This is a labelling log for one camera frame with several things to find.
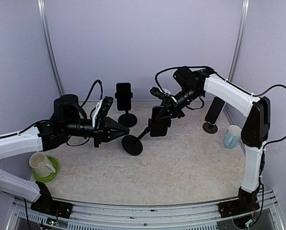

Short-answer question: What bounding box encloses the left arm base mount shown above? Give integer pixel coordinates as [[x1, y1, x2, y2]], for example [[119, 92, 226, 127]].
[[31, 181, 73, 219]]

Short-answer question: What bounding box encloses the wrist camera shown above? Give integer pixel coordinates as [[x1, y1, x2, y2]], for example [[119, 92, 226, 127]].
[[90, 96, 114, 128], [150, 87, 177, 103]]

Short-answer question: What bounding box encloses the black pole phone stand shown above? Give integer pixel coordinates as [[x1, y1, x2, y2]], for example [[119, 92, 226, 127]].
[[121, 118, 152, 156], [115, 91, 138, 128]]

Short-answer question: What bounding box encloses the light blue mug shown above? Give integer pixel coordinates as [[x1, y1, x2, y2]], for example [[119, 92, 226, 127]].
[[223, 125, 241, 149]]

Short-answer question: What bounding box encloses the cream ribbed mug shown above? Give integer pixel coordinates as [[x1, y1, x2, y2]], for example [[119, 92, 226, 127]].
[[29, 152, 56, 178]]

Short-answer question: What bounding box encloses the green saucer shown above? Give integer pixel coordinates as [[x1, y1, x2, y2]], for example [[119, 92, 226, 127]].
[[32, 156, 59, 183]]

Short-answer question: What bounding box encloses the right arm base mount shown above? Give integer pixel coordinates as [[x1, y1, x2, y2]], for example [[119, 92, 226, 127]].
[[218, 187, 260, 218]]

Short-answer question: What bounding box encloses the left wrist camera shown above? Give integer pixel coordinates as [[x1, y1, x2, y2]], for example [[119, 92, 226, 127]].
[[90, 96, 114, 128]]

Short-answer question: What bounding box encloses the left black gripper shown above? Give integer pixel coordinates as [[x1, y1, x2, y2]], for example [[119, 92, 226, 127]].
[[62, 116, 129, 148]]

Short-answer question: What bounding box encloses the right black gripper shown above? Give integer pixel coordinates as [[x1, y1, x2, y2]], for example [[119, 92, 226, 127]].
[[154, 85, 203, 121]]

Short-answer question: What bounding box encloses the folding plate phone stand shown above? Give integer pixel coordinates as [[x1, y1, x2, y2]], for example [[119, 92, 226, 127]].
[[203, 122, 218, 134]]

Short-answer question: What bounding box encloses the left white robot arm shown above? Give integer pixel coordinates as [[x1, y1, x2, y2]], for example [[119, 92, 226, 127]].
[[0, 94, 130, 213]]

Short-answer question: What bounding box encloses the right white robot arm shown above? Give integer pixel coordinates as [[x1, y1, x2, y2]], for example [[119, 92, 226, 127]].
[[150, 66, 276, 193]]

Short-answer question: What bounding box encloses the right aluminium frame post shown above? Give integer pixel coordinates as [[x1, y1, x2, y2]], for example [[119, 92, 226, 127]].
[[229, 0, 250, 81]]

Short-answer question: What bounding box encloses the aluminium frame post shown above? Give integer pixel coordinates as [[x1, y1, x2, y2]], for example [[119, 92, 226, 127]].
[[229, 0, 250, 81], [37, 0, 65, 96]]

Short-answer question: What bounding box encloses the black smartphone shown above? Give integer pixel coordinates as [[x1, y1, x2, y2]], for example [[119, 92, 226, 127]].
[[115, 82, 132, 111], [149, 106, 171, 137], [205, 97, 226, 125]]

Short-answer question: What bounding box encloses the left aluminium frame post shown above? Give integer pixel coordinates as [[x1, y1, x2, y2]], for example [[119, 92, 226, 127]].
[[37, 0, 65, 96]]

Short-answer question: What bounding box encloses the front aluminium rail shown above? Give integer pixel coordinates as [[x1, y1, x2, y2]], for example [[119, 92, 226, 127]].
[[6, 190, 285, 230]]

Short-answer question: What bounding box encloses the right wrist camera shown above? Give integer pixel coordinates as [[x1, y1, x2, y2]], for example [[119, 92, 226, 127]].
[[150, 87, 177, 103]]

